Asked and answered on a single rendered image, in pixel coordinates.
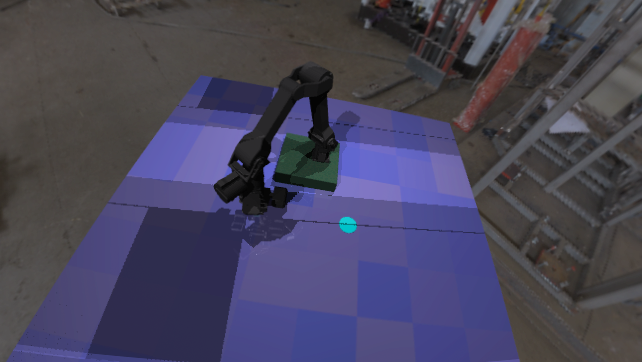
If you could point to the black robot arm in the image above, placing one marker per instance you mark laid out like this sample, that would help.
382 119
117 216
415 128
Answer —
255 147

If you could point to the cyan circle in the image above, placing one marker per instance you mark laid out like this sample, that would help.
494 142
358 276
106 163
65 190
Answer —
348 225

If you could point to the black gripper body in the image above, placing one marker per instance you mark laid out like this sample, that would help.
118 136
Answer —
278 196

